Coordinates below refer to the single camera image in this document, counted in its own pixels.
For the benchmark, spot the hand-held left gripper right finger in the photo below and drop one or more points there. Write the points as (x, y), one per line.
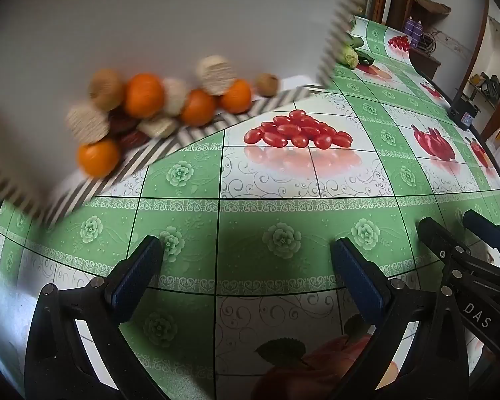
(358, 275)

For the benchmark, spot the pale green leafy vegetable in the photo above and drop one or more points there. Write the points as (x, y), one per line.
(348, 56)

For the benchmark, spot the metal storage rack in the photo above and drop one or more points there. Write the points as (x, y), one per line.
(483, 85)

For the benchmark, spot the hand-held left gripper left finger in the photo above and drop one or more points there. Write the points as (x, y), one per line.
(139, 275)

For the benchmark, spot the purple bottle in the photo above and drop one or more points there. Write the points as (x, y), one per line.
(410, 25)
(418, 30)

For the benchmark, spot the wooden wall shelf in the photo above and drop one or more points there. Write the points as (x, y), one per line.
(431, 6)

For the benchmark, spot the dark wooden cabinet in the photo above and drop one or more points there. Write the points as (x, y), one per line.
(427, 60)

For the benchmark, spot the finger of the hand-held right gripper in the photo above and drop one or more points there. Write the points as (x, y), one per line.
(483, 227)
(437, 237)

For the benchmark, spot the white tray with striped rim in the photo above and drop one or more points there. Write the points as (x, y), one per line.
(150, 29)

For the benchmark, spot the green floral tablecloth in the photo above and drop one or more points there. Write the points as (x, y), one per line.
(275, 200)

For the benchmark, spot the black device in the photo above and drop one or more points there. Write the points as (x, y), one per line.
(464, 110)

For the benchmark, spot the orange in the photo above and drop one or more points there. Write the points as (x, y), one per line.
(143, 95)
(99, 157)
(236, 96)
(198, 107)

